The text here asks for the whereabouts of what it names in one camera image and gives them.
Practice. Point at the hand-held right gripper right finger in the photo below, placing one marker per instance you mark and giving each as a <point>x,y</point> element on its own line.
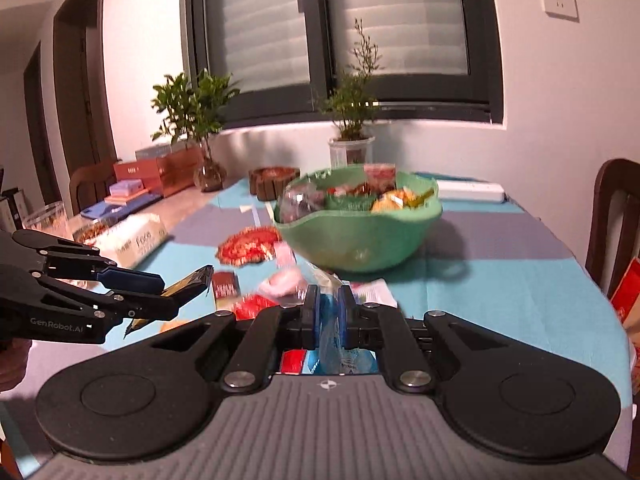
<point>346,320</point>

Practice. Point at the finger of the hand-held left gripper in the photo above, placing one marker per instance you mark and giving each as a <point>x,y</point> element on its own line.
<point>131,280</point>
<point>150,306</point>

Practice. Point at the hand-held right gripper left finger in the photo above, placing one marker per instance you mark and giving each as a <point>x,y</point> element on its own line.
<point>311,320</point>

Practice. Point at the clear blue snack packet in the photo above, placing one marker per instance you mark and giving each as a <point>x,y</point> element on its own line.
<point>330,305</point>

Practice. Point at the small white snack packet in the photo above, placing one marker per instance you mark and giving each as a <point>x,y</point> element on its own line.
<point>375,292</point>

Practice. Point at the gold foil snack packet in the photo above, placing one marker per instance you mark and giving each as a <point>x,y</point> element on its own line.
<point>192,282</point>

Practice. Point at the pink snack packet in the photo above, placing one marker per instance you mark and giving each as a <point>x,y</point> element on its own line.
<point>282,280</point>

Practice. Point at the red and white snack bag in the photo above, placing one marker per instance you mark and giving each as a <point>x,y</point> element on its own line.
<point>255,306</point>

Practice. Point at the small red snack packet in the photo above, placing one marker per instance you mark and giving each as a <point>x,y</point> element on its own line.
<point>226,290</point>

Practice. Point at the green plastic bowl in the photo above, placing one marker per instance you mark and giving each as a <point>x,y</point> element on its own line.
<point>360,240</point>

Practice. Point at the green snack packet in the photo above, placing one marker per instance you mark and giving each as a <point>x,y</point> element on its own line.
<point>350,202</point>

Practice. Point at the yellow snack bag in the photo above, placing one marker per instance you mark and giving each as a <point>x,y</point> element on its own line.
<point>387,204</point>

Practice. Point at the white red print snack packet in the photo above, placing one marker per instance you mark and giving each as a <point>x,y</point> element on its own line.
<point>380,176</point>

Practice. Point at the person's left hand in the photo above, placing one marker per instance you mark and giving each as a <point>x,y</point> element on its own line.
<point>12,365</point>

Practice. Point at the white tissue pack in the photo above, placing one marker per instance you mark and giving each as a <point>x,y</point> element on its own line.
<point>135,237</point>

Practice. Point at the stack of books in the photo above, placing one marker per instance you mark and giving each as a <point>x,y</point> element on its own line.
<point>120,202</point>

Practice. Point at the patterned glass cup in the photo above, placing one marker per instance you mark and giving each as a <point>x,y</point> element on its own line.
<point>47,220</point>

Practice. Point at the red round paper coaster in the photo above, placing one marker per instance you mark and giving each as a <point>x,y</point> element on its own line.
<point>247,245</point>

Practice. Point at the red box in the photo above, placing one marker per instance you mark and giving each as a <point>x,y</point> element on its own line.
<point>135,172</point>

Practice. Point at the dark wooden chair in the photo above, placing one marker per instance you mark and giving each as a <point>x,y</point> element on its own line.
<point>87,180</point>
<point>612,210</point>

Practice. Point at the white binders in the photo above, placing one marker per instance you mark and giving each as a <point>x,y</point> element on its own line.
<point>12,210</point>

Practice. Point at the brown box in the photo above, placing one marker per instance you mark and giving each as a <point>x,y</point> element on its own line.
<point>180,172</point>

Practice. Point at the grey box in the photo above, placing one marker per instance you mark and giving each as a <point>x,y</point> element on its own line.
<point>160,151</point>

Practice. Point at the wooden tray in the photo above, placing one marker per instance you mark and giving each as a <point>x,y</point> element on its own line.
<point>272,182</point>

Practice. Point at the white power strip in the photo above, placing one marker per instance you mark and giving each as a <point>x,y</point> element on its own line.
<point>470,191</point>

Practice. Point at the dark wooden door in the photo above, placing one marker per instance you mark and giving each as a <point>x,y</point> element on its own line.
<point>37,125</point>
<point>75,85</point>

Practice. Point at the leafy plant in glass vase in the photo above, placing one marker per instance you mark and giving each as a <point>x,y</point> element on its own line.
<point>195,110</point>

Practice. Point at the small plant in white pot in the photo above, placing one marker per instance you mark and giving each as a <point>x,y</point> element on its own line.
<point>352,110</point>

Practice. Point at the red paper bag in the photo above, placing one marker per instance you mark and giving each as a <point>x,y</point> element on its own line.
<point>627,305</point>

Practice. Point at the dark window frame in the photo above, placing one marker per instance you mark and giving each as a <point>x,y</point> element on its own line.
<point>320,35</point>

